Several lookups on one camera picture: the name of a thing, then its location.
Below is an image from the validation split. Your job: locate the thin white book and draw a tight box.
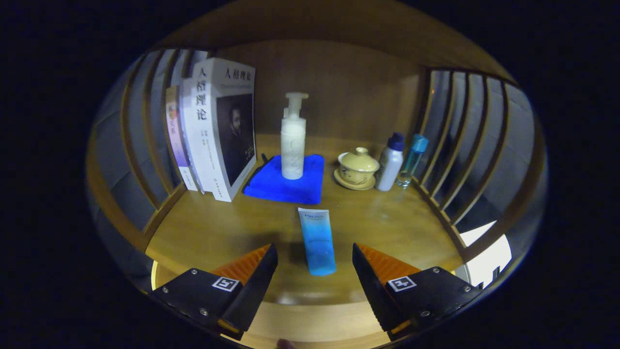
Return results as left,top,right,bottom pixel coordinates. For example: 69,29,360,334
178,78,206,193

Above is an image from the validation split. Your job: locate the beige lidded teacup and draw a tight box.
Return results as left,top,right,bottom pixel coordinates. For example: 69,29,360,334
333,147,380,190

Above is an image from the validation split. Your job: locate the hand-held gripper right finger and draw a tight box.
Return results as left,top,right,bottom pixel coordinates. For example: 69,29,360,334
352,242,482,341

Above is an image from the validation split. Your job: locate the blue folded cloth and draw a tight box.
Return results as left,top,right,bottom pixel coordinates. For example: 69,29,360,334
242,154,326,205

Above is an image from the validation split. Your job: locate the white bottle with blue cap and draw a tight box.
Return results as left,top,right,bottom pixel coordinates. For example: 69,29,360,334
375,132,404,192

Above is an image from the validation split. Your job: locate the white pump bottle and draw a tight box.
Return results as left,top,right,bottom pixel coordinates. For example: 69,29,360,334
280,92,309,180

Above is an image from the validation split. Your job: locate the white box unit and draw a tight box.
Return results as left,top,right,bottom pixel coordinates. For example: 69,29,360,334
458,221,512,289

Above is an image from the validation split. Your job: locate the clear blue bottle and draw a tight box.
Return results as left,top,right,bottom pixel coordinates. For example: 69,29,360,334
395,134,429,189

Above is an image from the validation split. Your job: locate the wooden countertop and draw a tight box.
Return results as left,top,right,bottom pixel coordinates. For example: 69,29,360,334
145,133,465,311

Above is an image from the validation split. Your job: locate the purple book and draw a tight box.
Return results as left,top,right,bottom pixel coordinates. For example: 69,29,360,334
165,85,199,192

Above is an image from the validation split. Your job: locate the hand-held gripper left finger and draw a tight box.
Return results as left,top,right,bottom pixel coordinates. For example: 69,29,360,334
148,243,279,340

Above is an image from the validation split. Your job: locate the blue cosmetic tube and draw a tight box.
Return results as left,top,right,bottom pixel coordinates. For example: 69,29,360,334
297,207,337,277

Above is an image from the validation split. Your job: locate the wooden cabinet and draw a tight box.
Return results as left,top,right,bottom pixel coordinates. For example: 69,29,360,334
86,0,548,349

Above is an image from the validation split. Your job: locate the white book with portrait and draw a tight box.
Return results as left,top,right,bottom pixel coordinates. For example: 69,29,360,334
191,57,257,203

